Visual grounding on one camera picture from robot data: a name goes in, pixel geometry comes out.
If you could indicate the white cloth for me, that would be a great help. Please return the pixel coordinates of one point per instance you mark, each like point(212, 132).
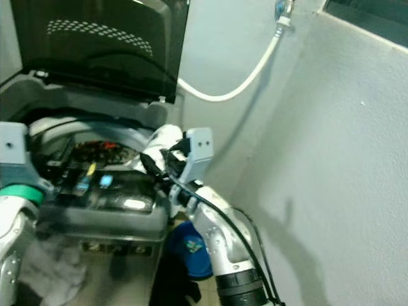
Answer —
point(169, 134)
point(51, 268)

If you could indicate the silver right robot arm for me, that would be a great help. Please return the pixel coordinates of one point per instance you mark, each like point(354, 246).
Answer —
point(229, 248)

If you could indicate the white crumpled cloth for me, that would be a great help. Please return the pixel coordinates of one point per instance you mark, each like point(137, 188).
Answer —
point(51, 268)

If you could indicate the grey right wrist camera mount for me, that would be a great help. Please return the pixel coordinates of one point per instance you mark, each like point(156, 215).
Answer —
point(199, 153)

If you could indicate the large black garment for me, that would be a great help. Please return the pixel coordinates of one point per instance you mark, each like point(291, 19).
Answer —
point(182, 293)

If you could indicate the dark transparent washer lid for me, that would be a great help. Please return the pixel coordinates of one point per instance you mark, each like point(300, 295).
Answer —
point(102, 57)

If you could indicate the metal wall tap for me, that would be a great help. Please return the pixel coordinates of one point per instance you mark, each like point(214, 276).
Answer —
point(282, 7)

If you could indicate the grey top-load washing machine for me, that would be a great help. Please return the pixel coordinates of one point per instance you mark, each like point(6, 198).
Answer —
point(102, 220)

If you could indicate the red garment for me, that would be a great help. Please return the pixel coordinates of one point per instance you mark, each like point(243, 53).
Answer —
point(102, 148)

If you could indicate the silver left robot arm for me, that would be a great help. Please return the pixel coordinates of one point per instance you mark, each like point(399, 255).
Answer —
point(16, 242)

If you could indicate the green white packet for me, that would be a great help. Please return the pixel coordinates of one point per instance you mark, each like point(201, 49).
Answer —
point(191, 247)

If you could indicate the blue plastic basin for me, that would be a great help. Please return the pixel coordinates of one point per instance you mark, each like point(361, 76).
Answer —
point(201, 264)

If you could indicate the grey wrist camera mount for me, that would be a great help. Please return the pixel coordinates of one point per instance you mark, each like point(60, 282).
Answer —
point(199, 153)
point(11, 150)

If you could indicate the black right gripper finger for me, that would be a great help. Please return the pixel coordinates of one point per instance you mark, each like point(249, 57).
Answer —
point(171, 160)
point(155, 169)

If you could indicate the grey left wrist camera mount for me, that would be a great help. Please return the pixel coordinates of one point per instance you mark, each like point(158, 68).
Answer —
point(11, 150)

